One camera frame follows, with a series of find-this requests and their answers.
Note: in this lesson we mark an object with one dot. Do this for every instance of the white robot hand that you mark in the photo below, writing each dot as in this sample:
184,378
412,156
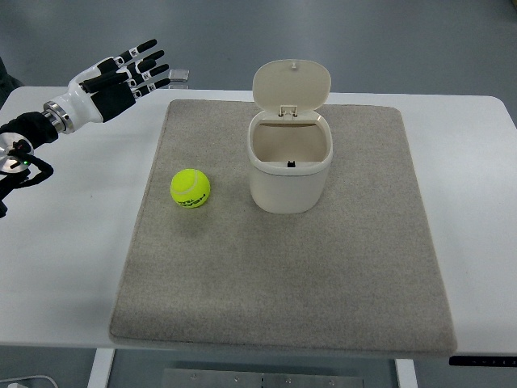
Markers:
105,90

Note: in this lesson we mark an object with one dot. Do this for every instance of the yellow tennis ball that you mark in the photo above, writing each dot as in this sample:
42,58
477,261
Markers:
190,188

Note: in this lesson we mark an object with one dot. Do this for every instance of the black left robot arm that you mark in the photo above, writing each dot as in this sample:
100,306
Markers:
20,138

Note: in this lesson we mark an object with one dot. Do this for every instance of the small clear floor object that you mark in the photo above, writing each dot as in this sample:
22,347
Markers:
179,75

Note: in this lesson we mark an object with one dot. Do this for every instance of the beige plastic bin with lid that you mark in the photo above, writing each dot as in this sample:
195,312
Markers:
289,144

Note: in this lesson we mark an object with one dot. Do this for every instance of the white left table leg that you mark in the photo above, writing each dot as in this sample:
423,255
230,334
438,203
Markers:
101,368

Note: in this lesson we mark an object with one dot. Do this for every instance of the white table leg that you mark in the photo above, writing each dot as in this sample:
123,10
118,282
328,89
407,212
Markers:
101,368
406,375

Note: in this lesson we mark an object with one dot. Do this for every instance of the grey felt mat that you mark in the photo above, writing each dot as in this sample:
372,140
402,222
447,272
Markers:
356,273

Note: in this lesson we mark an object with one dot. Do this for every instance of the white object on floor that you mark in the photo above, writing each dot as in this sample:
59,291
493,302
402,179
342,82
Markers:
29,381

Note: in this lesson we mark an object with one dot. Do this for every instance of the white right table leg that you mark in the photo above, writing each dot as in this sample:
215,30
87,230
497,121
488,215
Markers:
406,375

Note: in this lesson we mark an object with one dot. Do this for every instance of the black desk control panel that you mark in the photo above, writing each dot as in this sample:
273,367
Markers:
483,361

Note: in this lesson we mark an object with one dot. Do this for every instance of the grey metal base plate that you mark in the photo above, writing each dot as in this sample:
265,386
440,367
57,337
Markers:
236,379

